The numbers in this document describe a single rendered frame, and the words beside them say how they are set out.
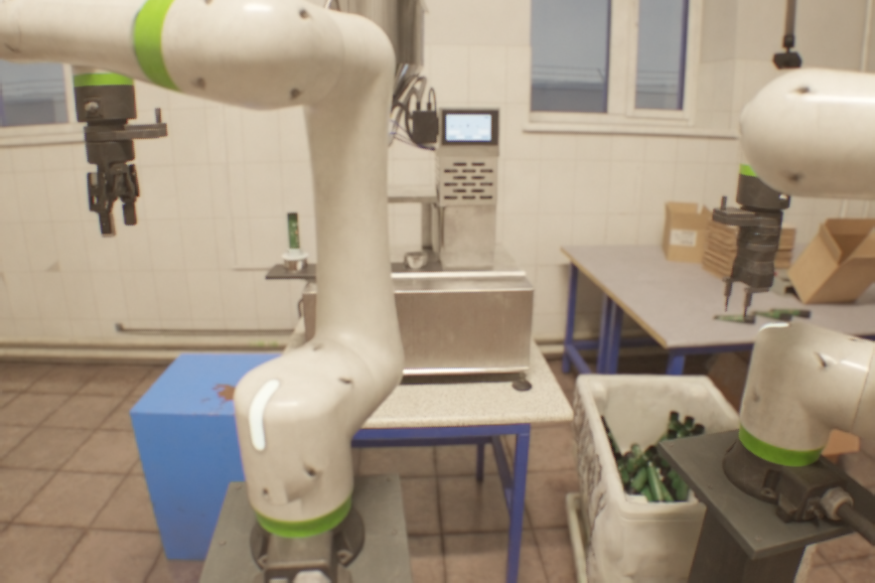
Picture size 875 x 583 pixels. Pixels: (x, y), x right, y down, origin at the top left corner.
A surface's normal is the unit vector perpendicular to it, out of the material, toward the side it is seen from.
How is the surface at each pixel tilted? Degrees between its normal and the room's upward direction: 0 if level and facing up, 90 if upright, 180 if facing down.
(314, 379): 16
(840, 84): 42
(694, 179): 90
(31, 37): 107
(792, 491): 81
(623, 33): 90
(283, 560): 0
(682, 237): 90
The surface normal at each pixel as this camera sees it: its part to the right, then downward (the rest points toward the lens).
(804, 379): -0.71, 0.14
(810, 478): 0.00, -0.97
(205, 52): -0.38, 0.38
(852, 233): 0.05, 0.68
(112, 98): 0.68, 0.19
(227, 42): -0.23, 0.25
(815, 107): -0.62, -0.15
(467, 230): 0.06, 0.26
